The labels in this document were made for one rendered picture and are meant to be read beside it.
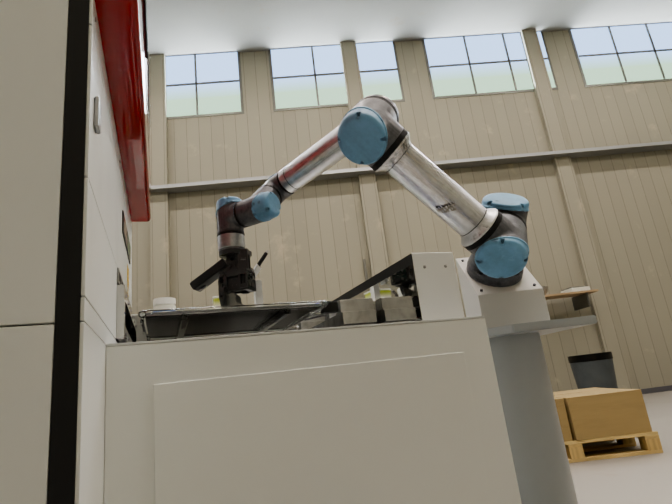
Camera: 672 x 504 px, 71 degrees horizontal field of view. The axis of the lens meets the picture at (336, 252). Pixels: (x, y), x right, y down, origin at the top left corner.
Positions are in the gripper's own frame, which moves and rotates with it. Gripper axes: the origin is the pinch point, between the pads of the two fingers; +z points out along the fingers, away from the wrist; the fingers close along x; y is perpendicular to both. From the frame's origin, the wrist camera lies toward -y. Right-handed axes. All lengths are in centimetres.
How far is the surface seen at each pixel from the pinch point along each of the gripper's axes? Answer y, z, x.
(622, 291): 404, -75, 750
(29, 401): 13, 17, -81
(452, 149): 166, -367, 698
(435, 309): 53, 7, -29
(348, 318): 34.9, 5.2, -18.7
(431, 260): 54, -3, -28
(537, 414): 75, 31, 8
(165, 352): 14, 11, -58
